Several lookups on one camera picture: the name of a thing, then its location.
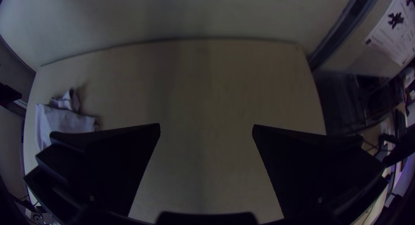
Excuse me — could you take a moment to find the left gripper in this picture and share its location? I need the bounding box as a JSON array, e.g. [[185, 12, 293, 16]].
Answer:
[[71, 84, 100, 128]]

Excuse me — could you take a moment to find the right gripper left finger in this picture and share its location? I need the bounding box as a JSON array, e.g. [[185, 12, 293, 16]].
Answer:
[[35, 122, 161, 217]]

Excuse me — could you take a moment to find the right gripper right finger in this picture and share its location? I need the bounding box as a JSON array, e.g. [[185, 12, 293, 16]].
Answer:
[[252, 124, 386, 219]]

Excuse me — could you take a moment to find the white t-shirt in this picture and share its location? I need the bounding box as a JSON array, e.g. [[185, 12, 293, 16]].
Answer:
[[34, 88, 100, 152]]

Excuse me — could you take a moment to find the white paper poster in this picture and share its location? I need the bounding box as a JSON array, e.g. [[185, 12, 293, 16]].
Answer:
[[363, 0, 415, 67]]

